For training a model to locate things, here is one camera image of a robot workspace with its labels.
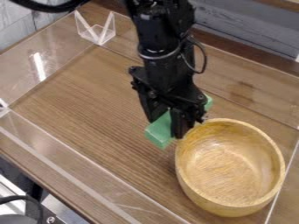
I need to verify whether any clear acrylic tray wall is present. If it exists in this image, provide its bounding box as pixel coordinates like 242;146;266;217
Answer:
0;4;299;224

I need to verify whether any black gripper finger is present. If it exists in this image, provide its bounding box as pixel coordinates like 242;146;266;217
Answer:
137;84;169;123
171;108;206;139

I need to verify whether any grey metal table frame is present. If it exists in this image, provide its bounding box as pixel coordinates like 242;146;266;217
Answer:
0;173;89;224

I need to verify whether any black cable bottom left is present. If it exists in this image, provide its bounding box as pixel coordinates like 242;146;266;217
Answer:
0;195;43;224

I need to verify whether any light brown wooden bowl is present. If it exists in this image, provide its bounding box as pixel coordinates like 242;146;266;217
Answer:
175;118;286;217

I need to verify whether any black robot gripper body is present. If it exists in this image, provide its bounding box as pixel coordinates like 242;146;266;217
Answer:
129;46;210;117

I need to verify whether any clear acrylic corner bracket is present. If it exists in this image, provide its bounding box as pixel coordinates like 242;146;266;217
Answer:
74;11;117;46

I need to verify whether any green rectangular block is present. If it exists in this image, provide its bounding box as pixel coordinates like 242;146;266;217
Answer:
145;95;213;150

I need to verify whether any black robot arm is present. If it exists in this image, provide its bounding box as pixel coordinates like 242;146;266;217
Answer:
123;0;209;139

